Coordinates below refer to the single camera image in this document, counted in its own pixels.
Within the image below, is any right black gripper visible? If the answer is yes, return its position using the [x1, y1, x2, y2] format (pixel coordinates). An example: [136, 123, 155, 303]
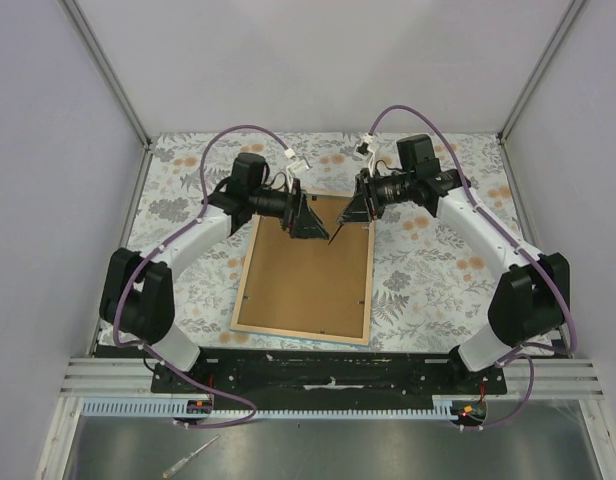
[338, 168, 415, 226]

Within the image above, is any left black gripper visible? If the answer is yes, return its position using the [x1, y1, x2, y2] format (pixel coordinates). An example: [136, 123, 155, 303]
[248, 178, 328, 240]

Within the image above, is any red handled screwdriver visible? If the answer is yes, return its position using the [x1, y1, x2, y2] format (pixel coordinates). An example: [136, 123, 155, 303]
[328, 224, 345, 245]

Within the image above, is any blue picture frame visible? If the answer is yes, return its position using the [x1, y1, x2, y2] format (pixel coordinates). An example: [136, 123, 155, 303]
[230, 191, 375, 346]

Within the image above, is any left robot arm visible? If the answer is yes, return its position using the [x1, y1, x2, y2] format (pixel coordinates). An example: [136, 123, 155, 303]
[99, 153, 329, 393]

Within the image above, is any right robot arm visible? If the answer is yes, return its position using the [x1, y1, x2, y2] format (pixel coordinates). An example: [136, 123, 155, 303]
[338, 133, 573, 394]

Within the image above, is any floral patterned table mat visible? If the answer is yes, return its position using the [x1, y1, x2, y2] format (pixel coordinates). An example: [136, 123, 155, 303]
[128, 132, 518, 353]

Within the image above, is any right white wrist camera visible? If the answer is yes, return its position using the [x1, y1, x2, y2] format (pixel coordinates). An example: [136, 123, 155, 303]
[354, 133, 378, 176]

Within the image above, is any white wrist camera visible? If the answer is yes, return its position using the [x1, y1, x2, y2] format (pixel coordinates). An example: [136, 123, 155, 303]
[354, 133, 378, 176]
[284, 148, 311, 189]

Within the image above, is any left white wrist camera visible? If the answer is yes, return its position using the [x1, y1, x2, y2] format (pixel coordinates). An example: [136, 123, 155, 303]
[284, 148, 311, 189]

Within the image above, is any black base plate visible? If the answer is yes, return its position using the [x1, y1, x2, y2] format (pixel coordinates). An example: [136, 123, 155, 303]
[95, 344, 509, 412]

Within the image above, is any light blue cable duct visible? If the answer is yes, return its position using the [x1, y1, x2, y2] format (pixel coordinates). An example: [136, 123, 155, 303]
[81, 397, 460, 421]

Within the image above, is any aluminium rail bar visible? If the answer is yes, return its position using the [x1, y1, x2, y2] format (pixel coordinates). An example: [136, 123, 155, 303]
[60, 356, 159, 399]

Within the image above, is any clear handled screwdriver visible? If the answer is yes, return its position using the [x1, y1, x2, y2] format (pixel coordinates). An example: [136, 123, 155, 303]
[162, 435, 220, 479]

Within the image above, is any right aluminium corner post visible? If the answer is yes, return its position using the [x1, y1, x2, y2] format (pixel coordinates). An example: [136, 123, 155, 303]
[496, 0, 589, 144]

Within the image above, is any aluminium corner post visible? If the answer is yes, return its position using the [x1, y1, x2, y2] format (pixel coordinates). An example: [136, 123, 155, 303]
[62, 0, 153, 151]
[496, 0, 589, 144]

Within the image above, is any left aluminium corner post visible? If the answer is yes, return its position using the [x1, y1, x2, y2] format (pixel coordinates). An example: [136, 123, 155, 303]
[62, 0, 153, 151]

